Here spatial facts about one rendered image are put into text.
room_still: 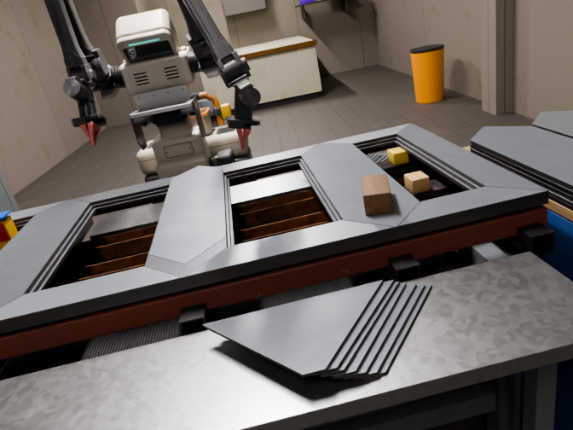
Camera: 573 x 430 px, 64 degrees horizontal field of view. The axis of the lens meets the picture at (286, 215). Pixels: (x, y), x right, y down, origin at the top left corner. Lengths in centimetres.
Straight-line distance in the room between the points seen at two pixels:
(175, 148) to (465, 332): 149
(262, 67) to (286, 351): 662
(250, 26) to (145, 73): 769
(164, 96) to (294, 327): 134
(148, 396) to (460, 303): 57
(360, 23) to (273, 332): 919
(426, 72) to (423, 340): 509
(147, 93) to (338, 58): 799
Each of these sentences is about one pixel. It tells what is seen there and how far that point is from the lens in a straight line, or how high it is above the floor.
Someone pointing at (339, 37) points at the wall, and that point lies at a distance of 975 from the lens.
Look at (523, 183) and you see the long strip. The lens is 114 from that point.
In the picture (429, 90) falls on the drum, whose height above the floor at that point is 15.
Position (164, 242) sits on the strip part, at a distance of 113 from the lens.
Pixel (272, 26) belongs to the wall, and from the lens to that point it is 960.
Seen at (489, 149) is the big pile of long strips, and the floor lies 85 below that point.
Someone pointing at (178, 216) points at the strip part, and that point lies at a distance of 126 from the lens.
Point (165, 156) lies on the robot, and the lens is 204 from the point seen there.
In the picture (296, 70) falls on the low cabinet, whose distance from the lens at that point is 727.
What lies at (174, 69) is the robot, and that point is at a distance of 195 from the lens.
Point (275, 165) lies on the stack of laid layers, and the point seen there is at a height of 83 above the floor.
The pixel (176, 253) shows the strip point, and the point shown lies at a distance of 105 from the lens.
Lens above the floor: 128
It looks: 23 degrees down
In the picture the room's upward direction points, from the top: 12 degrees counter-clockwise
